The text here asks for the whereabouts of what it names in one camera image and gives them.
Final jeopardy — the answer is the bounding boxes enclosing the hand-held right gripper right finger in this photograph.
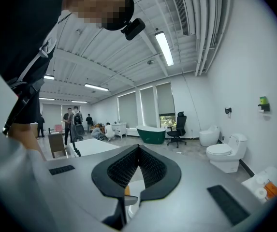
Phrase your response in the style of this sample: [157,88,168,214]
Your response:
[128,145,277,232]

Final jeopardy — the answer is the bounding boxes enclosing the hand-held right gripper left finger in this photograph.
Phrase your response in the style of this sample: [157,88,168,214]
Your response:
[31,144,139,231]

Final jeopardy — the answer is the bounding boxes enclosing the person's left forearm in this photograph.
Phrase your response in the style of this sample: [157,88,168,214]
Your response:
[8,123,47,162]

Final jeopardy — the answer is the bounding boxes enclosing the black curved faucet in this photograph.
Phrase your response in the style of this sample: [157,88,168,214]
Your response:
[71,139,82,158]

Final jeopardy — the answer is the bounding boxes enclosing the white rectangular bathtub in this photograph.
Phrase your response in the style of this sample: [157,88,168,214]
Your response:
[68,138,121,158]

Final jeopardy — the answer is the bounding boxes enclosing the brown wooden chair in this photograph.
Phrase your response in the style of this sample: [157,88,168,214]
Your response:
[48,132,67,159]

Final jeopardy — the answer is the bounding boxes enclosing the white toilet with tank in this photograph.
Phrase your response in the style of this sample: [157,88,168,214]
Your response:
[205,132,248,174]

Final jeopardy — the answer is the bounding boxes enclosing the white rounded toilet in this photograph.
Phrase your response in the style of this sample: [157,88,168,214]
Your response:
[240,166,277,204]

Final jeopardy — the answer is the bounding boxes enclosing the white egg-shaped toilet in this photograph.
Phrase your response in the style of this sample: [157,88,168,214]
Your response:
[199,125,220,147]

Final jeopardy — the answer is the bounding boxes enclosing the black office chair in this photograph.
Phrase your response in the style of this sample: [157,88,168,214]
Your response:
[166,111,188,149]

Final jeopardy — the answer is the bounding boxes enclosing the white drawer cabinet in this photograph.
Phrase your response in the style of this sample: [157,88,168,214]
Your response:
[111,122,128,140]

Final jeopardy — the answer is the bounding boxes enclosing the white toilet paper roll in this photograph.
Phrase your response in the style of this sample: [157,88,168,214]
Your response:
[254,187,268,199]
[256,174,268,186]

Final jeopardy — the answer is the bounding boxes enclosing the dark green bathtub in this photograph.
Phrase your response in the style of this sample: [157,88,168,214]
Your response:
[136,125,166,145]

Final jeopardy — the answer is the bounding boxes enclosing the orange packet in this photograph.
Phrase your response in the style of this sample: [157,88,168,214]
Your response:
[263,181,277,200]

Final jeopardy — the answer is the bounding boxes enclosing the grey roller blind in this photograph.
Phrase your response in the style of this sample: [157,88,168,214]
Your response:
[117,91,138,129]
[139,86,158,128]
[155,82,176,116]

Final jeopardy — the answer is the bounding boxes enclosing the white ceiling pipes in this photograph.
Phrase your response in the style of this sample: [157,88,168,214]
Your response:
[194,0,231,77]

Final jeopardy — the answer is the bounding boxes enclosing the person's black clothing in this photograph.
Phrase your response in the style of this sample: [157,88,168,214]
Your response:
[0,0,69,135]

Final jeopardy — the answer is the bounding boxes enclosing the ceiling air conditioner vent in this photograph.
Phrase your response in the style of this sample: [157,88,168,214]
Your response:
[169,0,192,37]

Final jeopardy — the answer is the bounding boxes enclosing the person's head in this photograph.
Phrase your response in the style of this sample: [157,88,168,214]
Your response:
[62,0,135,31]

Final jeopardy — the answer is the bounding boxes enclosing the black wall shelf green box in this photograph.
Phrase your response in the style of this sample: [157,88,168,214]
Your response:
[257,96,271,113]

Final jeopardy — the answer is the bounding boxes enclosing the black head-worn camera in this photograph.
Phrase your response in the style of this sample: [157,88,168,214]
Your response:
[120,17,146,42]

